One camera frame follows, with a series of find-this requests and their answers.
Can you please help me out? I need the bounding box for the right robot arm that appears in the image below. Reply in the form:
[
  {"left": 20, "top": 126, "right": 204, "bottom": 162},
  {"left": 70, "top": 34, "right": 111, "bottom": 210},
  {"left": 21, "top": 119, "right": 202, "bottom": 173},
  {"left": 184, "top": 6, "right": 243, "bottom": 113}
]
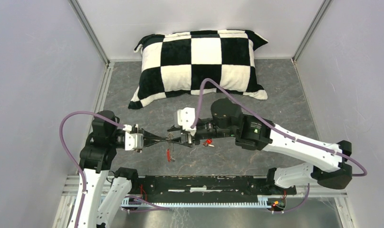
[{"left": 168, "top": 98, "right": 353, "bottom": 194}]

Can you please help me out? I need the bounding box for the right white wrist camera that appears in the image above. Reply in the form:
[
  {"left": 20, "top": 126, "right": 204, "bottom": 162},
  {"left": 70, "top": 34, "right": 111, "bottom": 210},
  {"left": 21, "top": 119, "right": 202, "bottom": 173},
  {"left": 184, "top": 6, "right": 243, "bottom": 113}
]
[{"left": 174, "top": 107, "right": 196, "bottom": 134}]

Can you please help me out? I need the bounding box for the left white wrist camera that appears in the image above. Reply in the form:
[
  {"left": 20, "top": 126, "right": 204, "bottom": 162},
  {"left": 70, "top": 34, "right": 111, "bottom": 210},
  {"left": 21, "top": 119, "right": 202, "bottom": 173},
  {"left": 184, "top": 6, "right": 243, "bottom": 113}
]
[{"left": 122, "top": 124, "right": 144, "bottom": 152}]

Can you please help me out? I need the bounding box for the black white checkered pillow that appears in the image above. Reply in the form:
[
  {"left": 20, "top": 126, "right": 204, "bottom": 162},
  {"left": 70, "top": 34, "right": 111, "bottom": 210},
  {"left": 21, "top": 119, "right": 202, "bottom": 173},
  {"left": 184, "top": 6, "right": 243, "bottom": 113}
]
[{"left": 128, "top": 29, "right": 268, "bottom": 110}]

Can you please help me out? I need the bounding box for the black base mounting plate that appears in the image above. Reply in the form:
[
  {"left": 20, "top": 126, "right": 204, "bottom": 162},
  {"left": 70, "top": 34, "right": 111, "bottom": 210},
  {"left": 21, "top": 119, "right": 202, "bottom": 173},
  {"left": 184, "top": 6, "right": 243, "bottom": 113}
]
[{"left": 129, "top": 176, "right": 297, "bottom": 203}]

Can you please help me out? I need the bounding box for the metal keyring with red handle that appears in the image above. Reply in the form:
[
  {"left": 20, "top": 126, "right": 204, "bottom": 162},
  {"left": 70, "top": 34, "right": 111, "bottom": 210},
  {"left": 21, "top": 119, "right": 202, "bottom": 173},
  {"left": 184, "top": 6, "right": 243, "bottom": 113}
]
[{"left": 166, "top": 132, "right": 175, "bottom": 162}]

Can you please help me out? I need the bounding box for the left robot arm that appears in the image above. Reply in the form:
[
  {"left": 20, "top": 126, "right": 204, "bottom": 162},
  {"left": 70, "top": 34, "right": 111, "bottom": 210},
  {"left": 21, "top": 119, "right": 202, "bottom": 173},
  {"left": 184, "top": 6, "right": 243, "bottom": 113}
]
[{"left": 59, "top": 110, "right": 168, "bottom": 228}]

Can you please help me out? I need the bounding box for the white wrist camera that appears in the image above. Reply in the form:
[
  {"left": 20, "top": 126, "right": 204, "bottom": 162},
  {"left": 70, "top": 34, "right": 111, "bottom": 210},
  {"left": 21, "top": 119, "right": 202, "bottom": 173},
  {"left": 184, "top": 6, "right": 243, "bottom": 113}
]
[
  {"left": 122, "top": 124, "right": 144, "bottom": 152},
  {"left": 174, "top": 107, "right": 196, "bottom": 134}
]

